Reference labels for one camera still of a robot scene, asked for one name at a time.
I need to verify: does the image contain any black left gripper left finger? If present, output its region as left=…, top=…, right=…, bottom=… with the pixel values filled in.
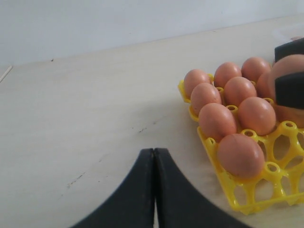
left=73, top=149, right=154, bottom=228

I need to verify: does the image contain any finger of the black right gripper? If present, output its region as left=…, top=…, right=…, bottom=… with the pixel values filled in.
left=274, top=37, right=304, bottom=62
left=275, top=72, right=304, bottom=109

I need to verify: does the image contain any yellow plastic egg tray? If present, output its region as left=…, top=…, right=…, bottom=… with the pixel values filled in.
left=178, top=73, right=304, bottom=216

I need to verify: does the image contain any brown egg second row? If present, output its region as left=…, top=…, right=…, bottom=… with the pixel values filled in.
left=238, top=97, right=276, bottom=136

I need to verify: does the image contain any brown egg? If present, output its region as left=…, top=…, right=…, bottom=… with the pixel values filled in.
left=268, top=55, right=304, bottom=128
left=256, top=72, right=271, bottom=98
left=224, top=76, right=257, bottom=106
left=199, top=103, right=237, bottom=142
left=190, top=83, right=222, bottom=115

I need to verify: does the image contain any brown egg placed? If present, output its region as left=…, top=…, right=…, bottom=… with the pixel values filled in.
left=241, top=57, right=271, bottom=82
left=184, top=69, right=211, bottom=98
left=213, top=62, right=242, bottom=88

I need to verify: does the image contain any brown egg column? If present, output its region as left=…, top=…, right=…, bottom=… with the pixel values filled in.
left=216, top=134, right=265, bottom=179

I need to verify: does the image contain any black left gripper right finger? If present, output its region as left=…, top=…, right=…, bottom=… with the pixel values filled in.
left=154, top=148, right=247, bottom=228

